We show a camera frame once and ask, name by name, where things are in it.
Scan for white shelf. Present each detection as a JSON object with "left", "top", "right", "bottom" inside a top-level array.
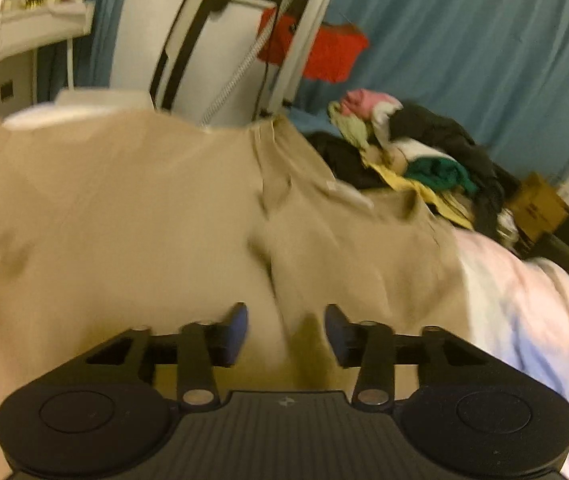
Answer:
[{"left": 0, "top": 1, "right": 96, "bottom": 76}]

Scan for cardboard box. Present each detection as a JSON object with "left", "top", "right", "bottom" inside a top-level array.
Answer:
[{"left": 507, "top": 172, "right": 569, "bottom": 245}]

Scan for pile of mixed clothes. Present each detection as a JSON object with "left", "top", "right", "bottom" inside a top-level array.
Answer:
[{"left": 307, "top": 89, "right": 520, "bottom": 251}]

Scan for white bed sheet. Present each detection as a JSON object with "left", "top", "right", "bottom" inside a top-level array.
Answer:
[{"left": 0, "top": 220, "right": 569, "bottom": 480}]

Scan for blue curtain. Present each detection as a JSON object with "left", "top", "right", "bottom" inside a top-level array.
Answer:
[{"left": 37, "top": 0, "right": 569, "bottom": 186}]

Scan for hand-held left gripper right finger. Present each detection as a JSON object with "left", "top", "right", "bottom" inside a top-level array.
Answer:
[{"left": 324, "top": 304, "right": 494, "bottom": 409}]

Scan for white pillow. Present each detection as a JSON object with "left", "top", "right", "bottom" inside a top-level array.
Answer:
[{"left": 2, "top": 87, "right": 152, "bottom": 131}]

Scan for beige pants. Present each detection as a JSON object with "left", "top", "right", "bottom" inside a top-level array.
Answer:
[{"left": 0, "top": 110, "right": 475, "bottom": 480}]

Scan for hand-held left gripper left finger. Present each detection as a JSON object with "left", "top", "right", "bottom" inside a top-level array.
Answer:
[{"left": 71, "top": 302, "right": 250, "bottom": 409}]

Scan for red cloth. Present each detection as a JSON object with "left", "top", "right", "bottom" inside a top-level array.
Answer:
[{"left": 257, "top": 7, "right": 371, "bottom": 85}]

